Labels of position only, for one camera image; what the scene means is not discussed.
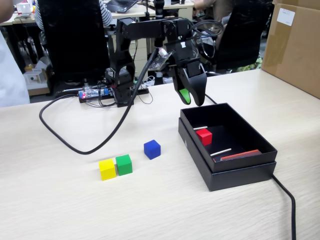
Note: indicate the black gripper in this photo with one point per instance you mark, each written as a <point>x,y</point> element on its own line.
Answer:
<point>183,53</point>

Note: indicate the black mesh office chair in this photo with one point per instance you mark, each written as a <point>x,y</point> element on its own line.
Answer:
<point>72,37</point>

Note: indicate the person in white shirt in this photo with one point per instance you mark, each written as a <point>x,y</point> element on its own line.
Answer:
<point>10,75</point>

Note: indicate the white label on cardboard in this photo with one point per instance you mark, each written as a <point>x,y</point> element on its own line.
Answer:
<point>286,16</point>

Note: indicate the yellow wooden cube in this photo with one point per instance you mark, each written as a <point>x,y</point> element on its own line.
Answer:
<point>107,170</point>

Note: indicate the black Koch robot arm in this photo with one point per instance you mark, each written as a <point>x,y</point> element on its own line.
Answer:
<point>120,50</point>

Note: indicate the black box tray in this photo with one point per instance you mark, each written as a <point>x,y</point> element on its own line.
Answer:
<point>240,178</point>

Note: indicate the long white stick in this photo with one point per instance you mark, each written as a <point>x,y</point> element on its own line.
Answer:
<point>220,152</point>

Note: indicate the blue wooden cube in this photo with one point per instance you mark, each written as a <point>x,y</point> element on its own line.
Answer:
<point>152,150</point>

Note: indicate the black laptop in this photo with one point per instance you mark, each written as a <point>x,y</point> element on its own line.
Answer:
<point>120,6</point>

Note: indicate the red wooden cube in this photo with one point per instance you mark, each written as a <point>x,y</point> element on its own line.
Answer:
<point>204,137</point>

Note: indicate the large cardboard box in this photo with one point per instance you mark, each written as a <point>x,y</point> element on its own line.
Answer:
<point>295,55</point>

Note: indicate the black fabric office chair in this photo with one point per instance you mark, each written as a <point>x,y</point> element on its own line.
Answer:
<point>242,37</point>

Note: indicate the green wooden cube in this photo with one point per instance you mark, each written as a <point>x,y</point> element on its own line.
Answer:
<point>123,165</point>

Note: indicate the small white desk box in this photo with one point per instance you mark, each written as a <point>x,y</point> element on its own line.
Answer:
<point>25,8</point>

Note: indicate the white boxes on floor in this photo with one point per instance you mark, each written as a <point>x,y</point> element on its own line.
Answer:
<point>33,78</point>

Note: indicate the light wooden office desk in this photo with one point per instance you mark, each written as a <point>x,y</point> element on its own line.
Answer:
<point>140,12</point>
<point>22,20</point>

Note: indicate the motor controller board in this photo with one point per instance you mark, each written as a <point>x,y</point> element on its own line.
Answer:
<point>92,93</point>

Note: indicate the short white stick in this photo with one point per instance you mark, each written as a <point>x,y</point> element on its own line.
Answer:
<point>200,127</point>

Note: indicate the black stand pole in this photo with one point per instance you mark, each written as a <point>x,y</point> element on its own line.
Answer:
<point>159,8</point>

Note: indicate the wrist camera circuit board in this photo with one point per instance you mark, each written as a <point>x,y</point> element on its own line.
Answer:
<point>158,62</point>

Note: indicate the person in striped shirt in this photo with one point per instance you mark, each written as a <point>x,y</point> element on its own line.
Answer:
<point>106,15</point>

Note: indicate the black cardboard box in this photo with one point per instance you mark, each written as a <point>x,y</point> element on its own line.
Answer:
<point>250,130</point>

